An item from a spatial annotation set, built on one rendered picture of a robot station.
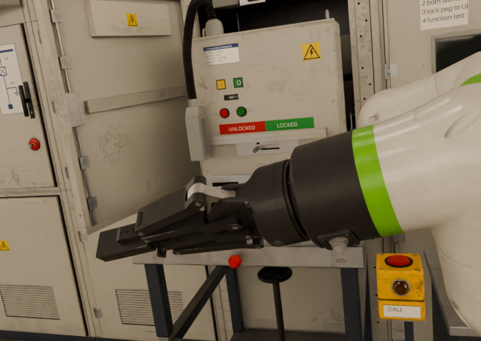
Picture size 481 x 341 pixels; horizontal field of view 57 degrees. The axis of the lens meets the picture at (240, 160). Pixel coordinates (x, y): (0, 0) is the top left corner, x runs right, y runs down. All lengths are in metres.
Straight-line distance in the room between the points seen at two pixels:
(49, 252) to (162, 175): 0.90
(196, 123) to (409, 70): 0.75
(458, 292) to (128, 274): 1.88
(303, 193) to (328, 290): 1.59
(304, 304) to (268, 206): 1.62
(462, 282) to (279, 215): 0.16
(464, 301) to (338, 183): 0.15
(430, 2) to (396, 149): 1.35
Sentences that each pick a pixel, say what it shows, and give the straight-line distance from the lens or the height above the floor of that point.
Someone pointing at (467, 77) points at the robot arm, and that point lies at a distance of 0.75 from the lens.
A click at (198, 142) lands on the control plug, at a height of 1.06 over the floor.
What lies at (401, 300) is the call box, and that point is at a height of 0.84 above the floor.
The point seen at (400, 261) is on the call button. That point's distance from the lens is 0.88.
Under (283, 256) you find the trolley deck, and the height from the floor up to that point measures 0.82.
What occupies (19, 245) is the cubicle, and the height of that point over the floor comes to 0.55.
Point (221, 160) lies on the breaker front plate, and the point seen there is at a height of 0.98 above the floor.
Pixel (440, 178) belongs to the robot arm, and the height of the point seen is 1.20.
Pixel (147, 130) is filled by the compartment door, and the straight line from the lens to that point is 1.64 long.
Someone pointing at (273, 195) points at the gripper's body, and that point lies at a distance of 0.37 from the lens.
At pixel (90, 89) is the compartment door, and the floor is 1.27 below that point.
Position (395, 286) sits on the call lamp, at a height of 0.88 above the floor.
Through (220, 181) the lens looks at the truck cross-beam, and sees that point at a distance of 1.55.
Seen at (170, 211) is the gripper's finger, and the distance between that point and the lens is 0.41.
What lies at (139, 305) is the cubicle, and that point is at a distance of 2.26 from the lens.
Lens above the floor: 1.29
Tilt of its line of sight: 12 degrees down
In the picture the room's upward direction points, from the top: 7 degrees counter-clockwise
